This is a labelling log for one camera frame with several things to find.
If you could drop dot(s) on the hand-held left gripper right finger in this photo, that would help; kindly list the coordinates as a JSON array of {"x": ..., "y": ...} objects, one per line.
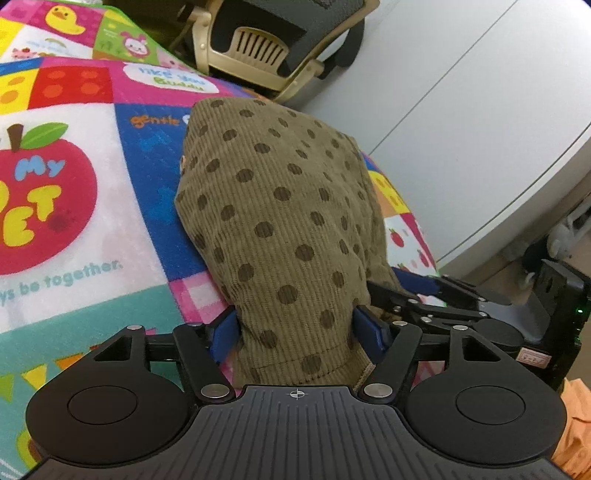
[{"x": 369, "y": 330}]

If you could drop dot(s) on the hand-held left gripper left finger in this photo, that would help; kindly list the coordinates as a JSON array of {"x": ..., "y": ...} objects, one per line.
[{"x": 226, "y": 330}]

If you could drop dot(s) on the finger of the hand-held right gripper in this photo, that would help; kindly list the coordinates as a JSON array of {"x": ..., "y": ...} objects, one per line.
[
  {"x": 415, "y": 311},
  {"x": 461, "y": 288}
]

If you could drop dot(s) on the brown polka dot garment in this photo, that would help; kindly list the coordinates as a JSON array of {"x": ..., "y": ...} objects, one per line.
[{"x": 277, "y": 207}]

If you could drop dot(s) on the white plastic object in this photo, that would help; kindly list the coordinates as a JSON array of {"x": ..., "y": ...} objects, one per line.
[{"x": 565, "y": 230}]

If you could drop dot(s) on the orange clothing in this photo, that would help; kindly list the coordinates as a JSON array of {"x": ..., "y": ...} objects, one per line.
[{"x": 575, "y": 429}]

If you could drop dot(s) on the white wardrobe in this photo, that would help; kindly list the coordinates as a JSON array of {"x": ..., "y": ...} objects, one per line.
[{"x": 461, "y": 115}]

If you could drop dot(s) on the colourful printed blanket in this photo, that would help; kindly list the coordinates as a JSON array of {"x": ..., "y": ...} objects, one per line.
[{"x": 69, "y": 207}]

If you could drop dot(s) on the beige office chair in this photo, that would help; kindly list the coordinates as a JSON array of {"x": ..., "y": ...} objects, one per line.
[{"x": 258, "y": 44}]

